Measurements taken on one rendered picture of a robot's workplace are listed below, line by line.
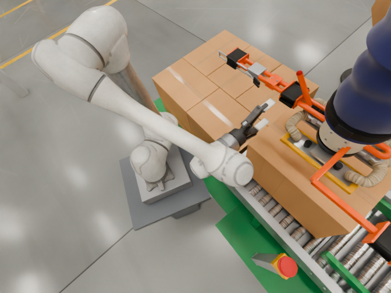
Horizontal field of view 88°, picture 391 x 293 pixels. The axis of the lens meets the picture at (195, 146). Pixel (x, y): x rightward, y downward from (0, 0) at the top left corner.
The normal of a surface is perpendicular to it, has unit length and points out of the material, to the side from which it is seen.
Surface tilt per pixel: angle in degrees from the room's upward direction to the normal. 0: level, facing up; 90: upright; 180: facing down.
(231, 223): 0
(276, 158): 0
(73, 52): 40
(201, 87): 0
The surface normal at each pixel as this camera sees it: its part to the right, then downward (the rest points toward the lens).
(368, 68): -0.99, -0.07
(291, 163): -0.15, -0.46
